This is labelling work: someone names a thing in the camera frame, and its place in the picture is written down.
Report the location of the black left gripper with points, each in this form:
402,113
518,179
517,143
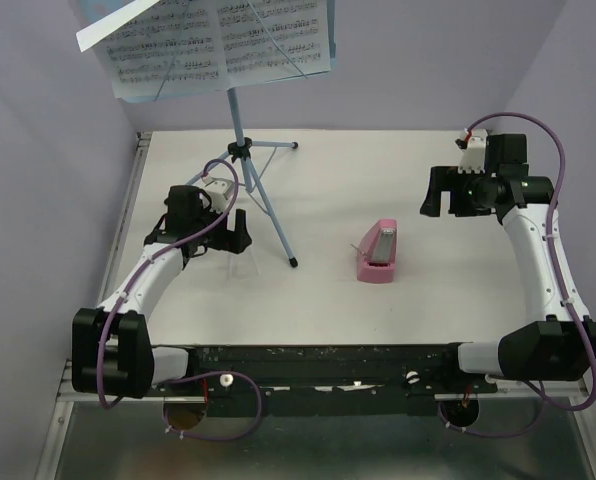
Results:
235,241

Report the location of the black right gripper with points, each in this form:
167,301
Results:
448,179

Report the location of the clear metronome cover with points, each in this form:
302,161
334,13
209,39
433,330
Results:
242,266

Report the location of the pink metronome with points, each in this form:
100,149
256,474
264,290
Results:
376,253

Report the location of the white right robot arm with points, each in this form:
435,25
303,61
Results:
558,342

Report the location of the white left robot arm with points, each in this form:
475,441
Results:
111,350

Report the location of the sheet music pages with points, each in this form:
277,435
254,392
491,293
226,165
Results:
152,50

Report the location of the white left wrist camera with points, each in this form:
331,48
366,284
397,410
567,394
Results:
219,190

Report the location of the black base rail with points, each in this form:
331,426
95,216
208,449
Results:
331,380

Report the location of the aluminium frame rail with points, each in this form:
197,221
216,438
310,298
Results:
63,407

